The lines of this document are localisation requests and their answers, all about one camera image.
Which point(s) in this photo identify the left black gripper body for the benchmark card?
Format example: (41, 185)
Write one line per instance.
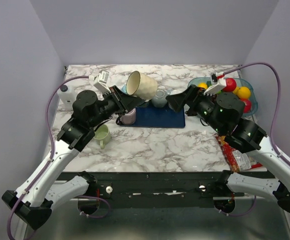
(117, 102)

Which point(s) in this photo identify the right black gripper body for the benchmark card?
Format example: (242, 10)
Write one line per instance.
(201, 104)

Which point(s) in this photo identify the lilac mug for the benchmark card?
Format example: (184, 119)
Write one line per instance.
(127, 119)

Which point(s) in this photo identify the cream textured mug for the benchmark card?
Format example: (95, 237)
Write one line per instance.
(141, 85)

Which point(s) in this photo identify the light green mug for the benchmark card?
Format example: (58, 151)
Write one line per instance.
(103, 136)

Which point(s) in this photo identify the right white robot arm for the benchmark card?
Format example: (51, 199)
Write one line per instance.
(223, 113)

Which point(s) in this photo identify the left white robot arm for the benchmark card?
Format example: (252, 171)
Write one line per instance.
(34, 201)

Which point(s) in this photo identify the light blue faceted mug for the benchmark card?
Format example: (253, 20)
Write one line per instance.
(124, 89)

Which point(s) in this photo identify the blue white mug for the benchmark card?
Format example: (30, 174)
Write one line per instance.
(174, 92)

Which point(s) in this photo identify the grey-blue round mug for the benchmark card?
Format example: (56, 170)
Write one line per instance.
(159, 100)

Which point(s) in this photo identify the yellow toy lemon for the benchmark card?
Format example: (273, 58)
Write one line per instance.
(202, 85)

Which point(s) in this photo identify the dark blue tray mat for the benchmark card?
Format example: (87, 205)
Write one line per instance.
(152, 117)

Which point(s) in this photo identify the red toy apple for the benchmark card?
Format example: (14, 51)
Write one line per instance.
(230, 85)

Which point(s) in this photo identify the yellow toy banana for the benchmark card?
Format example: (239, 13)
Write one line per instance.
(235, 91)

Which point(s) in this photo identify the orange toy orange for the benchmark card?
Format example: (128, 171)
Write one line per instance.
(243, 93)

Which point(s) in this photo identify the red toy dragon fruit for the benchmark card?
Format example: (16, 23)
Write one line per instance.
(248, 105)

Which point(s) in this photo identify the white bottle black cap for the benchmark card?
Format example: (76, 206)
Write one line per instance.
(67, 95)

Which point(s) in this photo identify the red snack bag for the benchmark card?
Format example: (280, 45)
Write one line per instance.
(237, 161)

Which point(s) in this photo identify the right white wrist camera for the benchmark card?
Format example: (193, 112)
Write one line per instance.
(218, 83)

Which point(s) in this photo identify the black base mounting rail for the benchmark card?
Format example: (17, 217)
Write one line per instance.
(139, 190)

